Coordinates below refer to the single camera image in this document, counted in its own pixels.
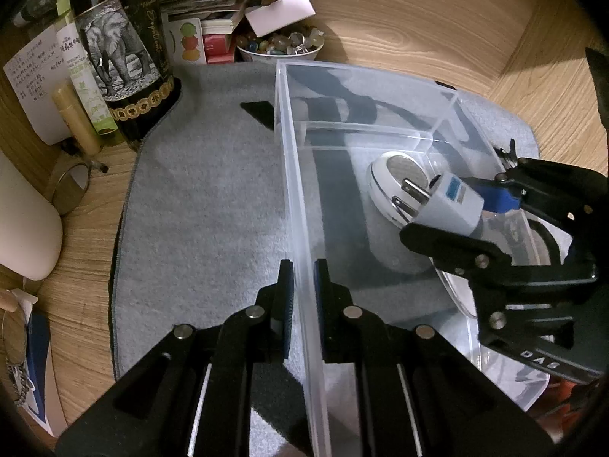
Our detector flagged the dark rolled tube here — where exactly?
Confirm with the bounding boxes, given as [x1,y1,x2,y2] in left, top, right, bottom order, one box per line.
[12,0,60,27]

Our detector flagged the white handheld magnifier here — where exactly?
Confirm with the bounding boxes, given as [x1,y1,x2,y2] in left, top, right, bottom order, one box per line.
[366,152,443,274]

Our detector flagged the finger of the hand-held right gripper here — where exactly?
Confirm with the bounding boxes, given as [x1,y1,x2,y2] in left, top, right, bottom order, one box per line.
[469,157,609,243]
[400,223,598,287]

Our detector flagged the thin frame glasses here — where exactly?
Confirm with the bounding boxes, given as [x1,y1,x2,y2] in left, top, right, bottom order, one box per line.
[50,145,110,217]

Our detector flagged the white blank card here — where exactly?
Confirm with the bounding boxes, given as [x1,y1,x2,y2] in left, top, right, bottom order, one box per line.
[245,0,316,38]

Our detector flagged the small red box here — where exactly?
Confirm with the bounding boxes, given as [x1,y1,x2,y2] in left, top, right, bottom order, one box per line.
[202,32,237,64]

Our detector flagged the wine bottle with elephant label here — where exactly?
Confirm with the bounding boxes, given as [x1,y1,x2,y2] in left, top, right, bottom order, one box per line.
[69,0,184,153]

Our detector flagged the white plug adapter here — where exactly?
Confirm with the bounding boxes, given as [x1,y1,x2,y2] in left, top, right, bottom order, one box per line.
[392,171,486,239]

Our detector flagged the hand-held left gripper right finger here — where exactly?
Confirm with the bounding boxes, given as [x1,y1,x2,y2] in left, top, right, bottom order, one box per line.
[314,258,555,457]

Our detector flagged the blue and white box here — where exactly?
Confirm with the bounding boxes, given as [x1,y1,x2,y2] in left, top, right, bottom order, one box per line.
[19,312,67,439]

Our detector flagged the yellow lip balm tube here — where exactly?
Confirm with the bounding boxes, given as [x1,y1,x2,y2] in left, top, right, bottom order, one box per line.
[52,81,103,155]

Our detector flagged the pale pink mug with handle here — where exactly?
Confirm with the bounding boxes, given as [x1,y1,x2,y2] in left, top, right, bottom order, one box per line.
[0,152,64,281]

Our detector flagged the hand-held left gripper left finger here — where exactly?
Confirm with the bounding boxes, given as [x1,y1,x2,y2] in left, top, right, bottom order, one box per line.
[54,259,296,457]

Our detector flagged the bowl of marbles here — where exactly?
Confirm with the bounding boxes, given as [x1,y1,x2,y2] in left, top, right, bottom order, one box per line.
[239,29,324,55]

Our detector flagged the grey mat with black letters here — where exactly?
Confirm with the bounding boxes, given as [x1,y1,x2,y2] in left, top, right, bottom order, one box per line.
[110,62,553,457]

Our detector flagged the handwritten white paper note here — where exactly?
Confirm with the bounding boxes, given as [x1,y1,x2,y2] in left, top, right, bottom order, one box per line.
[4,24,72,146]

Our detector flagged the clear plastic storage box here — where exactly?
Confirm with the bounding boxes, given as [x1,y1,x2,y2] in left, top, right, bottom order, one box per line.
[275,61,553,457]

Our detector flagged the green white spray bottle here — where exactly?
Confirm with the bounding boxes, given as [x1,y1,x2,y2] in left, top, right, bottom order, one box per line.
[54,0,120,136]

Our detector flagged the beaded bracelet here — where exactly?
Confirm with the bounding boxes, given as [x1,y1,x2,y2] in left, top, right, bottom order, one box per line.
[7,362,36,407]

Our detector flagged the card with coloured round stickers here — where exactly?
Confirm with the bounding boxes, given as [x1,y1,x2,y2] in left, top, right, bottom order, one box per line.
[164,16,206,64]

